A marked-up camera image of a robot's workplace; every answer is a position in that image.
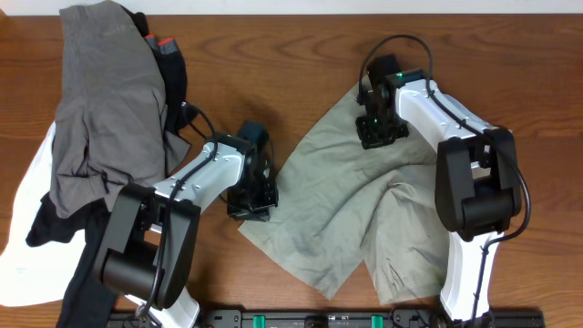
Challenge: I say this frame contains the khaki shorts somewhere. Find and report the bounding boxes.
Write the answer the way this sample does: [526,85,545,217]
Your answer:
[240,90,449,304]

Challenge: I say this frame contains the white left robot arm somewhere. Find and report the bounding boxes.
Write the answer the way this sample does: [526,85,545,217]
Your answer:
[93,129,278,327]

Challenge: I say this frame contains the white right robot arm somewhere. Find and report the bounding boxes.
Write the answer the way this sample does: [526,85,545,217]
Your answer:
[356,68,521,327]

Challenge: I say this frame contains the black garment with red trim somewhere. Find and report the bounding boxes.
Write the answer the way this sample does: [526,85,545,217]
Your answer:
[124,8,199,135]

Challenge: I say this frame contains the grey shorts on pile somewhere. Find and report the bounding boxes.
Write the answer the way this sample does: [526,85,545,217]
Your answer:
[49,1,190,219]

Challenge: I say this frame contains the white garment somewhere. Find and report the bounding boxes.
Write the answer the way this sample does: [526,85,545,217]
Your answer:
[1,124,86,307]

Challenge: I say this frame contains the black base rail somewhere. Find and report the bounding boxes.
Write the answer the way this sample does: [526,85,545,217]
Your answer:
[107,307,547,328]

